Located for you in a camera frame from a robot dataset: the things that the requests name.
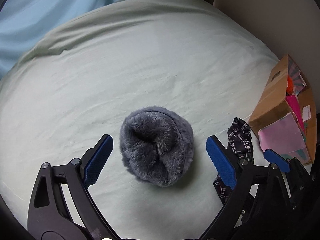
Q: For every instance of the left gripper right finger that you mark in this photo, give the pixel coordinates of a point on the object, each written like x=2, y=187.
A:
x=259, y=199

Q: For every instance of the orange fluffy pompom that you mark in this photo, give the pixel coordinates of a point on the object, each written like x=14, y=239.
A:
x=289, y=89

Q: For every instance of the light blue hanging cloth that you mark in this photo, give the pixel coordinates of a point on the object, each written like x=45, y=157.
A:
x=25, y=22

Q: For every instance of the grey fluffy ear muff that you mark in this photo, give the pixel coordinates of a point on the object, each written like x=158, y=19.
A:
x=157, y=145

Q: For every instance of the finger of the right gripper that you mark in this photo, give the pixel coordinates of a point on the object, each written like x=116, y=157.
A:
x=275, y=159

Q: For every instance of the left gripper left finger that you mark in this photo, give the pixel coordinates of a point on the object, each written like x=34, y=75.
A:
x=48, y=214

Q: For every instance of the pink zip pouch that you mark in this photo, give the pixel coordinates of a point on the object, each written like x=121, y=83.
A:
x=293, y=102

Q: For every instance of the black patterned scrunchie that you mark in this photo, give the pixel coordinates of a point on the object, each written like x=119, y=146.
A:
x=240, y=143

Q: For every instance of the cardboard box pink lining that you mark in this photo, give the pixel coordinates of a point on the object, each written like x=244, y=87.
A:
x=273, y=122

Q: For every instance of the light green bed sheet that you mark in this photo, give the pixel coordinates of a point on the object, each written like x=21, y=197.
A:
x=84, y=77

